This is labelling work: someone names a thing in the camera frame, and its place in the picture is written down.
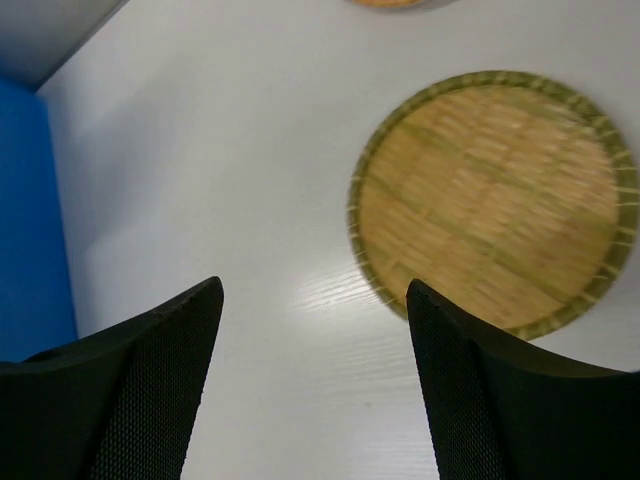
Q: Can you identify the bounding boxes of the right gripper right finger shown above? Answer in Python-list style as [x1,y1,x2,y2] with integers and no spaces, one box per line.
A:
[406,280,639,479]

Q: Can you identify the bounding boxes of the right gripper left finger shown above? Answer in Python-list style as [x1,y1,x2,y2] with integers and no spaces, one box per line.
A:
[1,276,224,479]

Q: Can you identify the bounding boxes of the green-rimmed bamboo tray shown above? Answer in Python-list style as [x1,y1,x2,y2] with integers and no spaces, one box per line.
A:
[347,70,639,340]

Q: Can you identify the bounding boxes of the blue plastic bin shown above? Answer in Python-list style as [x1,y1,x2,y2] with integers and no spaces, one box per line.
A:
[1,80,77,362]

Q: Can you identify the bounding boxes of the brown woven bamboo tray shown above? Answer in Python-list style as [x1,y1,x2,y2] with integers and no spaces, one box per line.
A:
[351,0,424,9]

